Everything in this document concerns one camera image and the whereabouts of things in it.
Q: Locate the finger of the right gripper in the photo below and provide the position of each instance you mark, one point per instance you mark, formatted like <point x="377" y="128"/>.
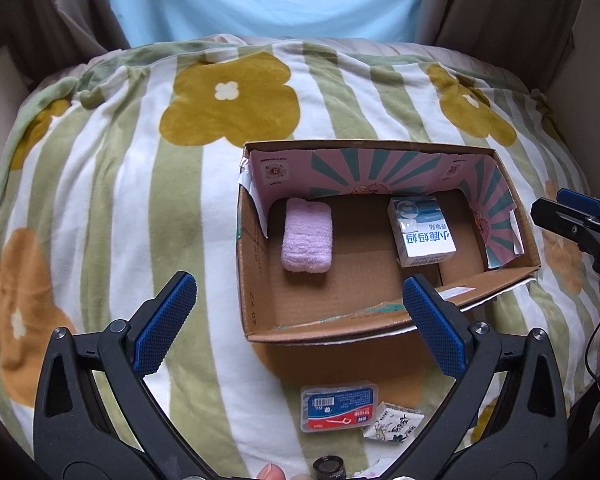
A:
<point x="588" y="205"/>
<point x="559" y="219"/>

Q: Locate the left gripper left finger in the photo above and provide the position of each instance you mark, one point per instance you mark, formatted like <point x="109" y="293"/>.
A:
<point x="94" y="416"/>

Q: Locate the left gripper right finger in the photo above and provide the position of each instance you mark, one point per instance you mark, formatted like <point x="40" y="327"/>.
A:
<point x="504" y="417"/>

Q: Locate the blue white medicine box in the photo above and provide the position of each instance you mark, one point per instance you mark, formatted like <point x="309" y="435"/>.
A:
<point x="420" y="231"/>

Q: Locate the pink towel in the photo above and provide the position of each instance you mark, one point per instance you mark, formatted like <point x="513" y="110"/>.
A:
<point x="308" y="237"/>

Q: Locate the white patterned sock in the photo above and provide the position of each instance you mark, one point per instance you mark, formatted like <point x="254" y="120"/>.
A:
<point x="374" y="470"/>

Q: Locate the person's left hand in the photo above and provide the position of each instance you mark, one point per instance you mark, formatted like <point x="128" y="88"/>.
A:
<point x="271" y="472"/>

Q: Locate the floral print tissue pack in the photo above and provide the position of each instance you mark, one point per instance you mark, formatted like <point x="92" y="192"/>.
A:
<point x="393" y="423"/>

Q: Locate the floss pick plastic case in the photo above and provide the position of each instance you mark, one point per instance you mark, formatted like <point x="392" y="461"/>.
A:
<point x="342" y="407"/>

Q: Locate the black cylindrical jar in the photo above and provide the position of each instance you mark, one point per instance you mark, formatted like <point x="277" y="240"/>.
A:
<point x="329" y="467"/>

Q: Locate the pink cardboard box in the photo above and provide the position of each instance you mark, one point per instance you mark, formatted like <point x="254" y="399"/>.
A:
<point x="360" y="295"/>

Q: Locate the floral striped blanket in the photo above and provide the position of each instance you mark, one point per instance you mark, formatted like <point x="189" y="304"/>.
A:
<point x="125" y="170"/>

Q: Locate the left brown curtain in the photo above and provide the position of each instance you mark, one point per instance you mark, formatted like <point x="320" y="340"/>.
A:
<point x="44" y="36"/>

